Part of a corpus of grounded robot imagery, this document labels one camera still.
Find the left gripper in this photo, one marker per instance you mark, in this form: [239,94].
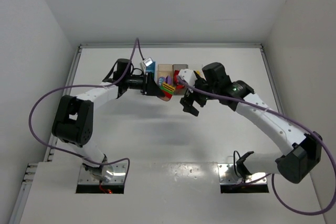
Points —
[145,84]

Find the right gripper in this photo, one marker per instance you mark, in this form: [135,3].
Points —
[196,95]

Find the striped lego block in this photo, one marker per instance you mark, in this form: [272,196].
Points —
[168,91]

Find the purple lego brick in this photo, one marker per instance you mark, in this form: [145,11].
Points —
[161,80]

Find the purple green lego piece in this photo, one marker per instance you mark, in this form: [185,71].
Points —
[169,80]

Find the red arched lego brick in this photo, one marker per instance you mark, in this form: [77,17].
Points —
[176,73]

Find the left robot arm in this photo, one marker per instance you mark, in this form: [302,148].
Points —
[73,123]

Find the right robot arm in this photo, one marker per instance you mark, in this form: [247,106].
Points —
[299,152]

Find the tan translucent container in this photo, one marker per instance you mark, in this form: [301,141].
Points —
[164,70]

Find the blue container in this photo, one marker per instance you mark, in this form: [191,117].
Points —
[151,68]

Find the grey translucent container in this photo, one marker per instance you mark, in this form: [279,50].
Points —
[175,81]

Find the clear container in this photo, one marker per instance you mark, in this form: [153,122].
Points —
[198,67]

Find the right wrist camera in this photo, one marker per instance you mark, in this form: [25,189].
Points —
[187,76]

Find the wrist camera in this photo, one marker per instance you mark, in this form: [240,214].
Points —
[187,76]
[146,62]

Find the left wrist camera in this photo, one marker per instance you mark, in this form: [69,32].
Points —
[146,62]

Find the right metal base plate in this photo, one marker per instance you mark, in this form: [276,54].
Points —
[228,176]

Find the metal base plate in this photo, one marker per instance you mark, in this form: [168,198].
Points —
[107,175]
[228,176]

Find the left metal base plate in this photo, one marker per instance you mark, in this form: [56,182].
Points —
[107,175]

